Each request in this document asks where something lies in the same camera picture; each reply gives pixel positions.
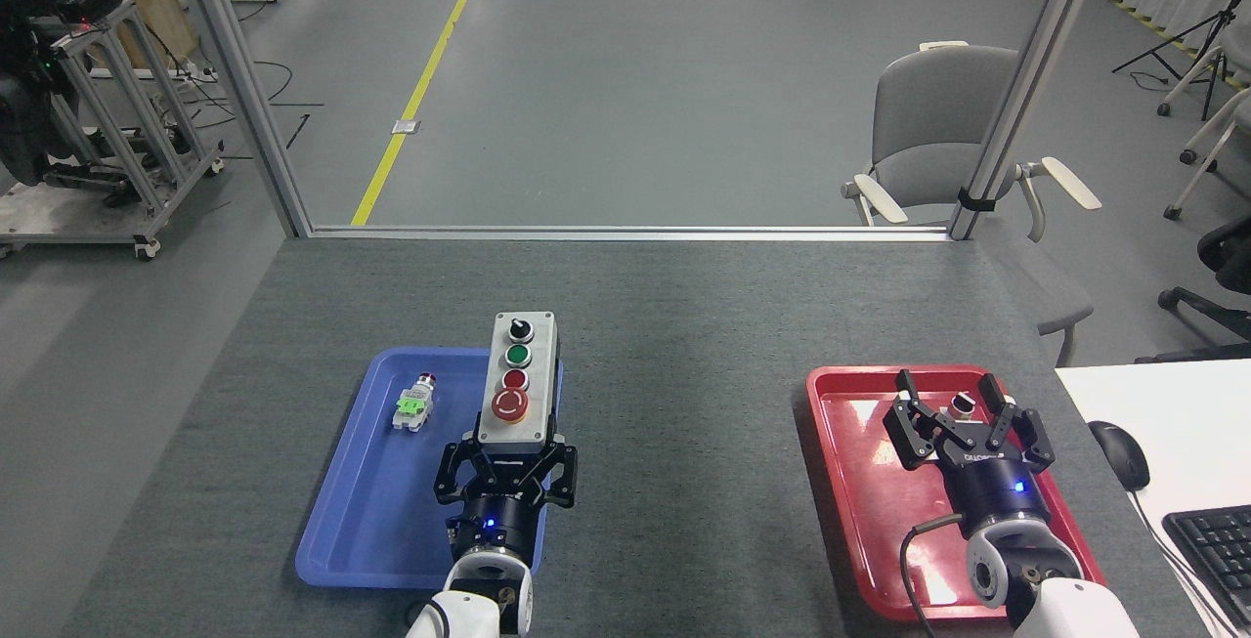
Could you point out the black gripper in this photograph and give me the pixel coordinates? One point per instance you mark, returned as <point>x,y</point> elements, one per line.
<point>992,482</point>
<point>496,519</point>

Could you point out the black tripod stand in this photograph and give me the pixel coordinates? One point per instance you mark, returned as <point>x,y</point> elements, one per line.
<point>1207,32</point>

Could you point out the aluminium frame cart on wheels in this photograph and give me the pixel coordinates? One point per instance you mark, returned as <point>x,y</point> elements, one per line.
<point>127,130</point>

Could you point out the red plastic tray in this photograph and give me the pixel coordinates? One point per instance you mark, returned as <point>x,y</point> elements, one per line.
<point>870,501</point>

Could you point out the silver aluminium frame post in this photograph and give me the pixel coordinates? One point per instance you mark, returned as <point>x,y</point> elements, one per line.
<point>1026,81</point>
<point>244,81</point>

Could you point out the black office chair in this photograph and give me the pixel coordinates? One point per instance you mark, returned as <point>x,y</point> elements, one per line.
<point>1222,267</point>

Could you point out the grey four-button control box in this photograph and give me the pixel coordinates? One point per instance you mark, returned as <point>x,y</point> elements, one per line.
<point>516,379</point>

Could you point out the silver aluminium frame rail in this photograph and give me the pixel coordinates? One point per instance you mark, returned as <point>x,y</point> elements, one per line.
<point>625,232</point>

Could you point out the blue plastic tray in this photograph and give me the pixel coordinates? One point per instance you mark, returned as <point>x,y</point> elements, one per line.
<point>381,501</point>

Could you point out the white chair on wheels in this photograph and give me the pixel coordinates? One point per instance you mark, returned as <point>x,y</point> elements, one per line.
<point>1217,130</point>

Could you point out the white desk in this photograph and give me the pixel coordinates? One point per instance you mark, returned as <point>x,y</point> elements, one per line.
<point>1192,423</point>

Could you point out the black computer keyboard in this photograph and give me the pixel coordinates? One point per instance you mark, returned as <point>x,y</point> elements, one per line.
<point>1217,550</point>

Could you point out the black selector switch module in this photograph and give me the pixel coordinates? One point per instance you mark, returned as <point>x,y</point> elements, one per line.
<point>962,407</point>

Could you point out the brown cardboard box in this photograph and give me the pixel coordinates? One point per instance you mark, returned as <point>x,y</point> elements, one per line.
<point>156,3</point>

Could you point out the red push button switch module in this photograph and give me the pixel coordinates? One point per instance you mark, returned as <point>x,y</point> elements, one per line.
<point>414,407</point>

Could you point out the black computer mouse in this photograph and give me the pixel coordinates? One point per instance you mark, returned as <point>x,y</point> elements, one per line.
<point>1120,452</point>

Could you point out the black machine on cart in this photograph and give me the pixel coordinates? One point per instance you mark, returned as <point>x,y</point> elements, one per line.
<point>29,110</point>

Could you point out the silver floor socket plate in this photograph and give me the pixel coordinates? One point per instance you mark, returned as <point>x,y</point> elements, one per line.
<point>407,126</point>

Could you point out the grey chair with cream armrests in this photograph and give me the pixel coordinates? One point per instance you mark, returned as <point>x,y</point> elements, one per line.
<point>924,120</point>

